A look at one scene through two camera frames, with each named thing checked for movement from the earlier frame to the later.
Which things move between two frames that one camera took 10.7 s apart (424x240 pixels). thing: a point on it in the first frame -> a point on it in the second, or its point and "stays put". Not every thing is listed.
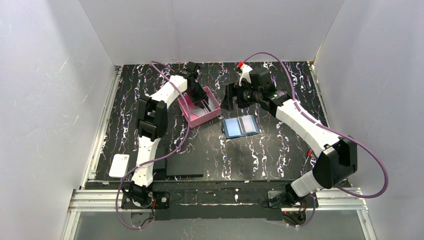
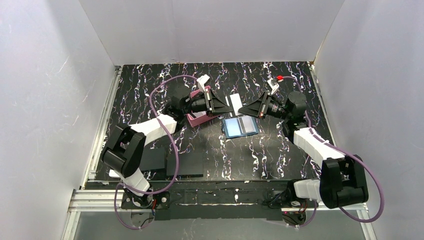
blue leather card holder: (239, 127) stays put
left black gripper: (197, 90) -> (209, 103)
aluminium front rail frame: (84, 199) stays put
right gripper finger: (227, 102) -> (257, 107)
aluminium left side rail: (94, 159) stays put
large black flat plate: (187, 165) stays put
